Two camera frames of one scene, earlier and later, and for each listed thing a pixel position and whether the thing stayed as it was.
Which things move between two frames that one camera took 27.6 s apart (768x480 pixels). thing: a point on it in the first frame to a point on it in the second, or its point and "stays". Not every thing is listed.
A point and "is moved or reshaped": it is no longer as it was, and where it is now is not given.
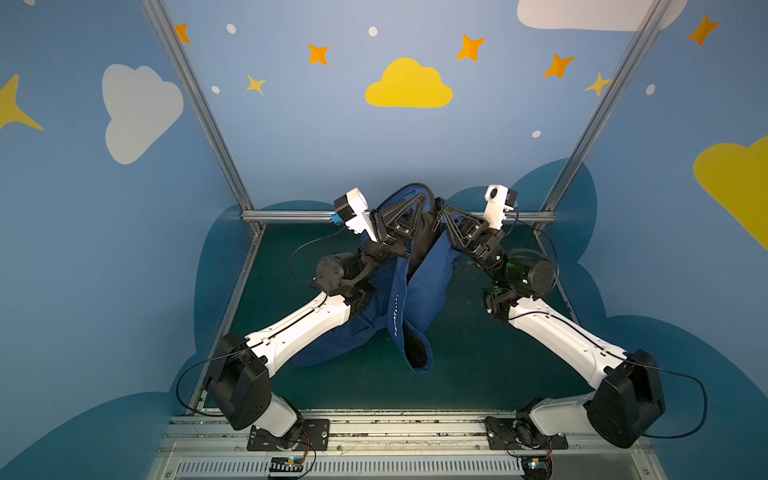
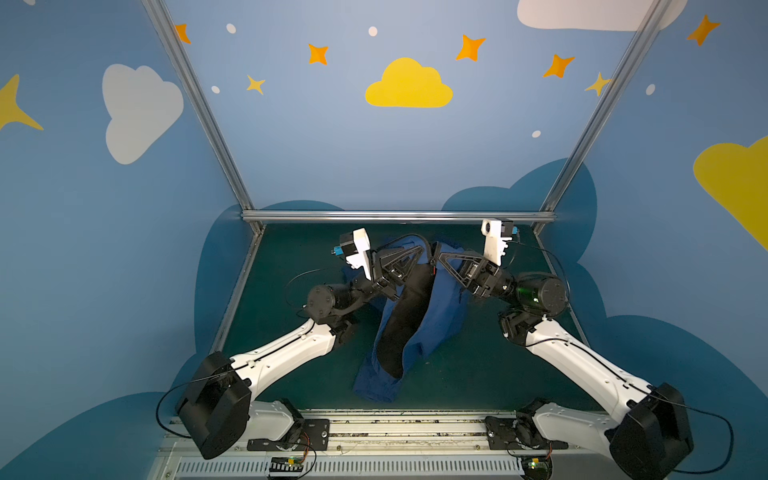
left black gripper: (386, 229) to (377, 268)
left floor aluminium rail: (202, 389) stays
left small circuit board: (286, 464) stays
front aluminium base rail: (451, 448) stays
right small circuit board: (536, 468) stays
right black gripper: (475, 237) to (472, 271)
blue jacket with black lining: (394, 298) is moved or reshaped
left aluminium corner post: (205, 109) stays
